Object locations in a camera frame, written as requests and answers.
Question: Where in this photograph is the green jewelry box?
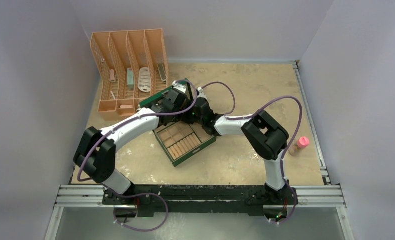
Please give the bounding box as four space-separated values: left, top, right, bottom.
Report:
137 78 217 168

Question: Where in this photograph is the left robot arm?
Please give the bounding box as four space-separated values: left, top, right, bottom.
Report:
73 86 192 205

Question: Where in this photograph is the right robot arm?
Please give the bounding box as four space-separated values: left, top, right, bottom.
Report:
180 97 289 204

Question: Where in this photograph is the grey flat item in rack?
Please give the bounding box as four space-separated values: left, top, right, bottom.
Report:
157 63 168 83

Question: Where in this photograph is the green grey item in rack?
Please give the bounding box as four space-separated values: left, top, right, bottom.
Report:
126 67 135 91

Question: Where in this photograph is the orange file organizer rack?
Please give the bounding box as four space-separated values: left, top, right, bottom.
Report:
89 29 170 121

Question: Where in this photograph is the pink item in rack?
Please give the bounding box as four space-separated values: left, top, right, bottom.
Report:
109 69 117 83

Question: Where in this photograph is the pink capped tube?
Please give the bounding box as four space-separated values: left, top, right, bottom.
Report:
288 136 311 156

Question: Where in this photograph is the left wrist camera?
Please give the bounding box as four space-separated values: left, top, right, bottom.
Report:
171 79 191 95

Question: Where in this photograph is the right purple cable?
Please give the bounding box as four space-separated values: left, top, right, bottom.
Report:
199 81 304 181

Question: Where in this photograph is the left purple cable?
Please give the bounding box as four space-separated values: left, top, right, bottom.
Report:
77 78 199 183

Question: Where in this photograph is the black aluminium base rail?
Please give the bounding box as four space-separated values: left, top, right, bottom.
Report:
55 184 346 220

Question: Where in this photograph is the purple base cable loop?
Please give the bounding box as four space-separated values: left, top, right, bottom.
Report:
113 192 170 232

